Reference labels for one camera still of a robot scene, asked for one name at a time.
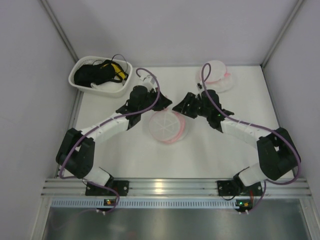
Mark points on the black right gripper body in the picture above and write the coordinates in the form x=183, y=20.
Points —
x=191, y=104

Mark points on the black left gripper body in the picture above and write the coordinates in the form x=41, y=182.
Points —
x=155, y=99

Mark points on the white mesh laundry bag front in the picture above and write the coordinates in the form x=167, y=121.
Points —
x=168, y=126

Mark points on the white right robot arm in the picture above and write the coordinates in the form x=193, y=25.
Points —
x=276, y=152

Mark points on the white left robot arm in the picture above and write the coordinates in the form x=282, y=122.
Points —
x=77, y=150

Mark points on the white plastic laundry basket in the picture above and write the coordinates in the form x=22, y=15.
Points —
x=109, y=89

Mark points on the yellow black garment in basket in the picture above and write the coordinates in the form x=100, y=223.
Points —
x=116, y=70

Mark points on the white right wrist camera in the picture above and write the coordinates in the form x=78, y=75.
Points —
x=199, y=86

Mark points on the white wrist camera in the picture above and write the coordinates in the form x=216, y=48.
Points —
x=148, y=81
x=199, y=86

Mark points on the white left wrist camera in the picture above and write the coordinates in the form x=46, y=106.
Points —
x=148, y=81

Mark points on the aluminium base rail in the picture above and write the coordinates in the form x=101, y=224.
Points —
x=171, y=188

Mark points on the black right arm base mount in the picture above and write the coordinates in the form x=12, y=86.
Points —
x=231, y=188

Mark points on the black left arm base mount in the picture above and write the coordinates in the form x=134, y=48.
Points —
x=113, y=187

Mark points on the aluminium corner post left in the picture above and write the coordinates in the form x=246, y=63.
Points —
x=59, y=29

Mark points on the aluminium corner post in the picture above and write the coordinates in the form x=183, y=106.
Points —
x=59, y=29
x=298, y=5

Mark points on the aluminium corner post right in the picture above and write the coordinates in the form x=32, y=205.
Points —
x=298, y=5

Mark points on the grey slotted cable duct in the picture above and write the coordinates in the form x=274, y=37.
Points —
x=147, y=203

